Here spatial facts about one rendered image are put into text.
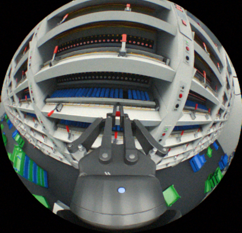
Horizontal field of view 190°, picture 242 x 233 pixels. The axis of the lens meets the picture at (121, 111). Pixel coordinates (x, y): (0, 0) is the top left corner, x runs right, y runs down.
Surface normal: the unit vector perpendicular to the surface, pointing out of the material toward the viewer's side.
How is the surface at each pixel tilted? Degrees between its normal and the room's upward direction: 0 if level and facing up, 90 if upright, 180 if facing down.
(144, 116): 20
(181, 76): 90
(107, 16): 110
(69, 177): 0
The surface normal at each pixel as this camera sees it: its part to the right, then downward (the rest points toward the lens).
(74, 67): -0.02, 0.78
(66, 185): 0.08, -0.85
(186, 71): 0.01, 0.52
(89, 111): 0.08, -0.62
